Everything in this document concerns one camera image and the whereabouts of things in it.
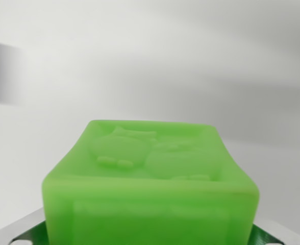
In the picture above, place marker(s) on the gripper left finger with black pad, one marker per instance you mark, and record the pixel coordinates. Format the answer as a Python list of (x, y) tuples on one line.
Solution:
[(17, 229)]

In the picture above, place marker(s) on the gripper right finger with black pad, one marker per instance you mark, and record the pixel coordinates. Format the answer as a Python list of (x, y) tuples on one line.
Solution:
[(267, 236)]

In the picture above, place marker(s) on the green embossed cube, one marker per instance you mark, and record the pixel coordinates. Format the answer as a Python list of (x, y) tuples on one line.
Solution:
[(150, 194)]

